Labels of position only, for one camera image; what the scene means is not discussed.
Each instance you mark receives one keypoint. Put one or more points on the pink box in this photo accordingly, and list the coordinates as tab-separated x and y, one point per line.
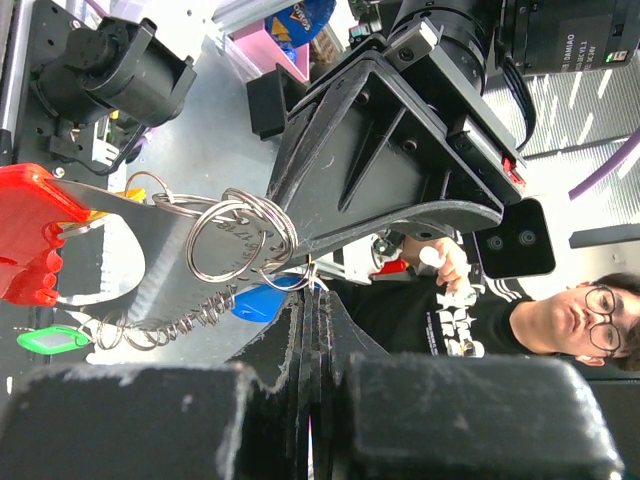
258	46

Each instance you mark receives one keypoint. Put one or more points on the blue chip bag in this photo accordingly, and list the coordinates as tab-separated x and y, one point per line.
298	24

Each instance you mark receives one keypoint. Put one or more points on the person in black shirt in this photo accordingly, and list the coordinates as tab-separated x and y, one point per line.
595	322

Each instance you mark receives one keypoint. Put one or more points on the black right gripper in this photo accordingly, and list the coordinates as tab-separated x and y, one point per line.
380	131

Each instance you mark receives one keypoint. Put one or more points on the red handled metal key organizer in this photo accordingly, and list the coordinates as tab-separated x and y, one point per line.
185	257

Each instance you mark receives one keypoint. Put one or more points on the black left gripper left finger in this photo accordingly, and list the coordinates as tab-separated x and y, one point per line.
237	420

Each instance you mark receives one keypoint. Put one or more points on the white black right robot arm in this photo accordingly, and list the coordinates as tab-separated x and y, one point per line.
531	38

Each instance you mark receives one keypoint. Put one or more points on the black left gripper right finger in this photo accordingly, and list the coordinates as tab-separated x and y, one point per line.
410	416

